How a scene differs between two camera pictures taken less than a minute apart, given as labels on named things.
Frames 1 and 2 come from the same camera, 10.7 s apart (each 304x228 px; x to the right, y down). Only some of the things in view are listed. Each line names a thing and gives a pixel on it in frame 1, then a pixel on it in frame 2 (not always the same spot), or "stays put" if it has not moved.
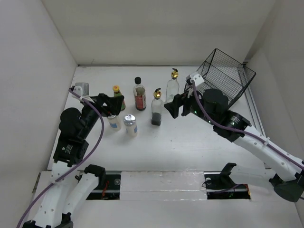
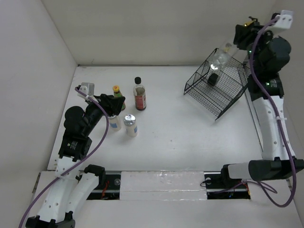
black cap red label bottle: (139, 94) stays put
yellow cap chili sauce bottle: (117, 92) stays put
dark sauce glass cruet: (156, 106) to (213, 79)
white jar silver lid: (129, 120) stays put
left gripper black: (113, 103) stays put
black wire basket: (219, 71) stays put
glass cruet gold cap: (172, 86) to (221, 60)
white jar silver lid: (115, 122) stays put
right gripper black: (179, 100) to (248, 33)
